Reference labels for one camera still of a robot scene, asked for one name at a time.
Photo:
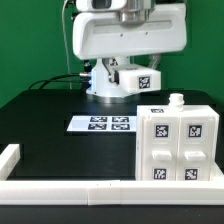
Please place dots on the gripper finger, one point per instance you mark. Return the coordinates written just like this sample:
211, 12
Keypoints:
112, 62
154, 61

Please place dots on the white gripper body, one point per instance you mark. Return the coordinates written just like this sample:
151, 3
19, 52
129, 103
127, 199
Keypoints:
145, 29

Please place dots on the small white cabinet top block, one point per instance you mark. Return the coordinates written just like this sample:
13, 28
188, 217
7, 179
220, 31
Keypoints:
133, 78

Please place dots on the white cabinet door panel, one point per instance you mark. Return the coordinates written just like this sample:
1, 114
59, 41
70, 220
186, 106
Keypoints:
159, 147
195, 148

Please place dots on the white cabinet body box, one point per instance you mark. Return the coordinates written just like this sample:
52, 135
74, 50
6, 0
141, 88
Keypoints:
176, 107

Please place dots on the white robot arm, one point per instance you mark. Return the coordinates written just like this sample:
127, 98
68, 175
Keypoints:
100, 86

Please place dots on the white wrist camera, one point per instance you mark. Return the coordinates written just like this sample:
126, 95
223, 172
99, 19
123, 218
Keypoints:
100, 5

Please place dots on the white marker base plate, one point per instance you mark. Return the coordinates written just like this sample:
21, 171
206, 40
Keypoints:
102, 124

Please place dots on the white U-shaped fence frame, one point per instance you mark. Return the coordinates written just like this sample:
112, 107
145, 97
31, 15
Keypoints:
104, 192

